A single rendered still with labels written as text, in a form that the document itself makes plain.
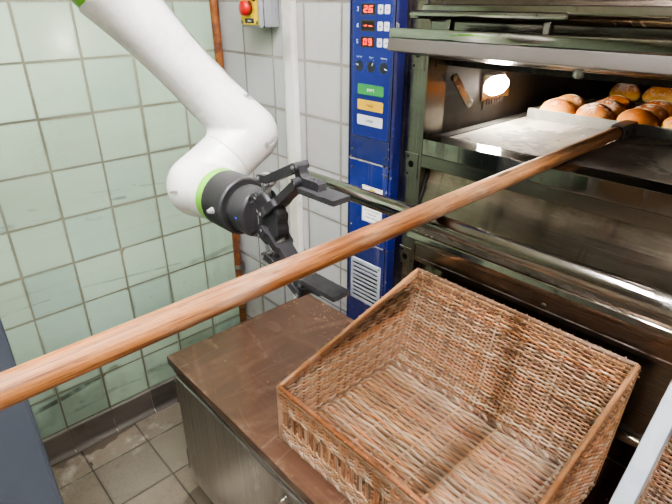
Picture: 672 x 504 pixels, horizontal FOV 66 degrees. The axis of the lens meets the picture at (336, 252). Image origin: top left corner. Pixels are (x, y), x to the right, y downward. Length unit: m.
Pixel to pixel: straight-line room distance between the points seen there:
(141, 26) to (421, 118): 0.67
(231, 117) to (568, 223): 0.70
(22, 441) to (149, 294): 0.82
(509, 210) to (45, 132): 1.30
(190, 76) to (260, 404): 0.80
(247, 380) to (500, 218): 0.76
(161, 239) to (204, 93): 1.11
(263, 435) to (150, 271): 0.92
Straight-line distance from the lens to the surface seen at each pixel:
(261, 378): 1.42
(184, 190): 0.88
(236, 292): 0.57
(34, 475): 1.44
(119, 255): 1.92
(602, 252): 1.14
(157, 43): 0.91
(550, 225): 1.18
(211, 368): 1.48
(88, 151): 1.79
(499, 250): 0.77
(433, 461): 1.21
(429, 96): 1.28
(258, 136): 0.92
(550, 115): 1.58
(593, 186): 1.10
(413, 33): 1.10
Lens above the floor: 1.48
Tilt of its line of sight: 26 degrees down
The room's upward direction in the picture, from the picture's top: straight up
